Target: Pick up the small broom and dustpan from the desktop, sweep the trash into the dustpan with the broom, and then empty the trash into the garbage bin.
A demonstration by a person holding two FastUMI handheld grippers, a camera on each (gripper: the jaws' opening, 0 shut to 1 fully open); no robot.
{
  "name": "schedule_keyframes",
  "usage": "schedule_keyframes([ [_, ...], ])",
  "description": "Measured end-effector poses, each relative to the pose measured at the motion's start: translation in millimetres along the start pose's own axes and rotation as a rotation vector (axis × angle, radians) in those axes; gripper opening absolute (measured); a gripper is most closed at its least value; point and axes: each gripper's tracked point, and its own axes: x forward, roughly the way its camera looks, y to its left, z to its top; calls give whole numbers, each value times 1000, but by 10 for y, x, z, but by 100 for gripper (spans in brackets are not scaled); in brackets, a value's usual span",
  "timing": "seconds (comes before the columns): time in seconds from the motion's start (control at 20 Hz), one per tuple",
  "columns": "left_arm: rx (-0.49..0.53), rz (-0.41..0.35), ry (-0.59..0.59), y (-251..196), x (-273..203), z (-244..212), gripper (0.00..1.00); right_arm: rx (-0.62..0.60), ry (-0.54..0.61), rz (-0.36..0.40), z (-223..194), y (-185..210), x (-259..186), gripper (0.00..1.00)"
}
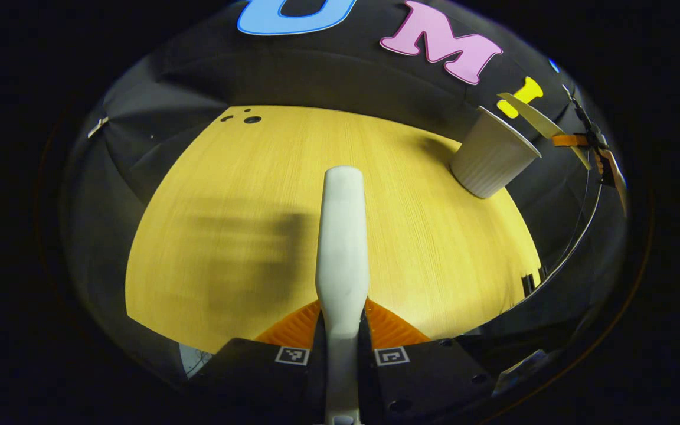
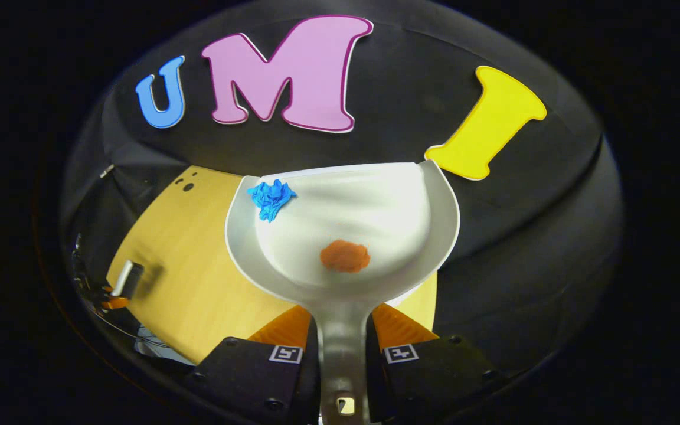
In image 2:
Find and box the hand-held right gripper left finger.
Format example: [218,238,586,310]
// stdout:
[192,304,320,423]

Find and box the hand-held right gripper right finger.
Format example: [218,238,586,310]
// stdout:
[367,303,506,423]

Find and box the small white broom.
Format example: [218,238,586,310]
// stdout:
[110,260,145,299]

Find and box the orange paper trash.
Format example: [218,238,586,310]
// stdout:
[320,239,371,273]

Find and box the blue paper trash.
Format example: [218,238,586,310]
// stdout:
[247,179,298,223]

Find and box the white dustpan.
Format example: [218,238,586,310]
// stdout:
[225,159,460,425]

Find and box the black backdrop cloth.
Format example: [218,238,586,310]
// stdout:
[60,0,624,384]

